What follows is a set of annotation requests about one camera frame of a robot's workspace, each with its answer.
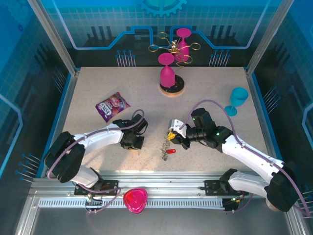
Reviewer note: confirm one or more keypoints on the red plastic key tag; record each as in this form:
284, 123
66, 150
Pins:
171, 151

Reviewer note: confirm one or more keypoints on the metal keyring with small rings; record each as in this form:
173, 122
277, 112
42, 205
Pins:
165, 148

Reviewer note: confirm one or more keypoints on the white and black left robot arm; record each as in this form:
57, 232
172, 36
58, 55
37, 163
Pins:
102, 137

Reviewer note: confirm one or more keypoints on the purple candy bag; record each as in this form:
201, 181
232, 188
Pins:
112, 105

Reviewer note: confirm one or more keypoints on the blue plastic goblet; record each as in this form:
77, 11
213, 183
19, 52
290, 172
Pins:
238, 96

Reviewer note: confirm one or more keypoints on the pink heart-shaped container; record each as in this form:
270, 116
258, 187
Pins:
134, 199

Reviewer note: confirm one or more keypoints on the pink plastic goblet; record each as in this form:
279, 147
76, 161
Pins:
167, 77

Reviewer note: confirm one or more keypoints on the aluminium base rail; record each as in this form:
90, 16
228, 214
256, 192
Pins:
166, 181

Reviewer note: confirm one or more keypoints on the aluminium table side rail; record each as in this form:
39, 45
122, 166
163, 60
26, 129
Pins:
261, 117
63, 117

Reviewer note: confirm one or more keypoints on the aluminium frame post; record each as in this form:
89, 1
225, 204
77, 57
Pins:
266, 36
53, 36

